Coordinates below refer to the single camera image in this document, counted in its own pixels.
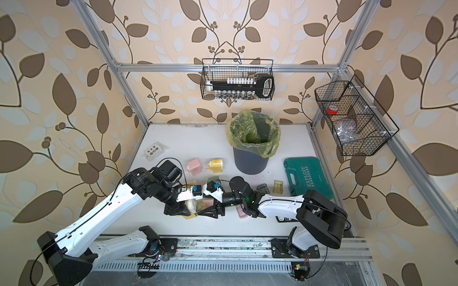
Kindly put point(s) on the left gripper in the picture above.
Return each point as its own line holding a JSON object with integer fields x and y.
{"x": 177, "y": 208}

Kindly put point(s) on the yellow sharpener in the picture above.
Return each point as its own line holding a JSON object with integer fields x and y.
{"x": 192, "y": 208}
{"x": 216, "y": 166}

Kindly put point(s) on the green pencil sharpener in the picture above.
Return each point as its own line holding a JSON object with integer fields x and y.
{"x": 214, "y": 179}

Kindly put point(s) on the clear plastic bag in basket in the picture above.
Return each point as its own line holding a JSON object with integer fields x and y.
{"x": 346, "y": 130}

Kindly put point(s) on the yellow-green bin liner bag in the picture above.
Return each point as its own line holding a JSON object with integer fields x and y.
{"x": 254, "y": 132}

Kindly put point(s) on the back wire basket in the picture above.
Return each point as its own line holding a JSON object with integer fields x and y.
{"x": 222, "y": 68}

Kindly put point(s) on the wire basket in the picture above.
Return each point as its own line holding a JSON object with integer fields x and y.
{"x": 222, "y": 68}
{"x": 374, "y": 125}

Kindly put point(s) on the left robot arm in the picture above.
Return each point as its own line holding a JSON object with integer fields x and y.
{"x": 73, "y": 252}

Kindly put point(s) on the clear green-sharpener tray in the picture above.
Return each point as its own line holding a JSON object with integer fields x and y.
{"x": 263, "y": 189}

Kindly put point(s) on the grey trash bin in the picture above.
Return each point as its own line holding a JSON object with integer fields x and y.
{"x": 249, "y": 163}

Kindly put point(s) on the socket set in basket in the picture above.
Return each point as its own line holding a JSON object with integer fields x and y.
{"x": 239, "y": 88}

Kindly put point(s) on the green plastic tool case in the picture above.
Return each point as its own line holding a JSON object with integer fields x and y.
{"x": 304, "y": 173}

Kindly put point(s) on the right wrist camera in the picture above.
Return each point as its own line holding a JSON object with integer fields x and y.
{"x": 214, "y": 190}

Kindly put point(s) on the right wire basket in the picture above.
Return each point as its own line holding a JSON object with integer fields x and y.
{"x": 374, "y": 125}

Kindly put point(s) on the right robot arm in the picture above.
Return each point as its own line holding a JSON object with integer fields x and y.
{"x": 322, "y": 221}

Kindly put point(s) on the pink sharpener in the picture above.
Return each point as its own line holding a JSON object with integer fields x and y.
{"x": 194, "y": 167}
{"x": 200, "y": 205}

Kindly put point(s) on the white button box in bag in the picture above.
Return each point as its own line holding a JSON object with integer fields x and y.
{"x": 154, "y": 151}

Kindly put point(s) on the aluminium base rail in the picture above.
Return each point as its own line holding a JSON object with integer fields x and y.
{"x": 259, "y": 248}

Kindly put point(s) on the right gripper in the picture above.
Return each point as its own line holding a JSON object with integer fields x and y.
{"x": 214, "y": 210}

